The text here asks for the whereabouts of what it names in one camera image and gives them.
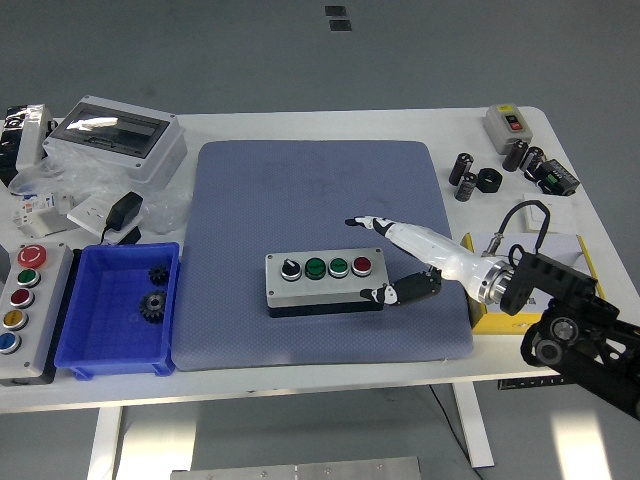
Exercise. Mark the black module green terminal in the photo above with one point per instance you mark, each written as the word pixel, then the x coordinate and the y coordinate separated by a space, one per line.
pixel 557 180

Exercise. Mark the black hex nut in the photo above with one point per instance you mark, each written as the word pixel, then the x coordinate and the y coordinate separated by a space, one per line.
pixel 482 182

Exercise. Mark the yellow white cardboard box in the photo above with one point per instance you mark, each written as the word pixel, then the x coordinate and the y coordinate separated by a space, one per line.
pixel 500 325

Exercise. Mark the grey two-button switch box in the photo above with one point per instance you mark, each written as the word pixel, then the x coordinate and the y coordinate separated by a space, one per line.
pixel 497 127

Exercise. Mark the white table leg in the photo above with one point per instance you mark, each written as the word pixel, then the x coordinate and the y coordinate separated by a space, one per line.
pixel 475 430
pixel 105 445

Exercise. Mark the small black bevel gear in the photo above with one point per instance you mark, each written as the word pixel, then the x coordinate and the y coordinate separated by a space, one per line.
pixel 158 275

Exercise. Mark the white wall switch plate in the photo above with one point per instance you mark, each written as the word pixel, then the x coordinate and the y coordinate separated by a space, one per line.
pixel 562 220

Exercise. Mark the grey four-button control box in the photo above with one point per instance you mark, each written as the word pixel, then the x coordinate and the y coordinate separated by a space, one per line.
pixel 325 295

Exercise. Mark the grey clear-lid distribution box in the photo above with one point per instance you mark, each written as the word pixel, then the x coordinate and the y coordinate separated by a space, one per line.
pixel 160 155

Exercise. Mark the white wall socket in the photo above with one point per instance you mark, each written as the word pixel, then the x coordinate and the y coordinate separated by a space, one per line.
pixel 87 212

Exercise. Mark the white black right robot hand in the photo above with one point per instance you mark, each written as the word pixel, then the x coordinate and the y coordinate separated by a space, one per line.
pixel 435 250

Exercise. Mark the white plastic-wrapped box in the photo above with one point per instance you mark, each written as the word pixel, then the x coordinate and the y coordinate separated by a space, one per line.
pixel 32 145

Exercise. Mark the blue plastic bin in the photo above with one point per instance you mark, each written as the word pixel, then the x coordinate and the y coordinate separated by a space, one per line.
pixel 112 340

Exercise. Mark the clear plastic bag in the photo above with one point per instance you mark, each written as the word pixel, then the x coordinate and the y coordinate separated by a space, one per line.
pixel 165 210

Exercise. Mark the large black bevel gear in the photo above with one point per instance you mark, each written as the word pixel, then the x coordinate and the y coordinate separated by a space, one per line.
pixel 153 305

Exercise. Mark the black foil packet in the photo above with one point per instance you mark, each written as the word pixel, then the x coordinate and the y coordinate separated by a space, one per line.
pixel 9 145

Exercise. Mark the white circuit breaker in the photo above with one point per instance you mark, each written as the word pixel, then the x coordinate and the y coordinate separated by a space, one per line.
pixel 45 215

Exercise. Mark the dark floor plate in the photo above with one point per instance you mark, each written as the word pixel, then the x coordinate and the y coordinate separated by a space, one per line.
pixel 340 25
pixel 335 11

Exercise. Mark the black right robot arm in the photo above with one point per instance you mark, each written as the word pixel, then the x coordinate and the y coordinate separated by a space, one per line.
pixel 550 285

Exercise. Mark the grey-blue table mat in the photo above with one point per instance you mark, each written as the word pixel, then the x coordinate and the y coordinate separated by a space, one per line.
pixel 250 210

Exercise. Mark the black cylindrical capacitor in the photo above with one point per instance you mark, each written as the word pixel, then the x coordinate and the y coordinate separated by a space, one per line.
pixel 532 159
pixel 515 155
pixel 466 187
pixel 461 169

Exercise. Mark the black power adapter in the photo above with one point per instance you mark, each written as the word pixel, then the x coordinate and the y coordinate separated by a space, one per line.
pixel 124 207

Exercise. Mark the grey five-button control box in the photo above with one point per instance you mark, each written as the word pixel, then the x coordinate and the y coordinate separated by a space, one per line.
pixel 42 320

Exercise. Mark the grey metal plate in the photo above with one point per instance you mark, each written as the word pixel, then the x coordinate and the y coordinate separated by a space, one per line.
pixel 300 471

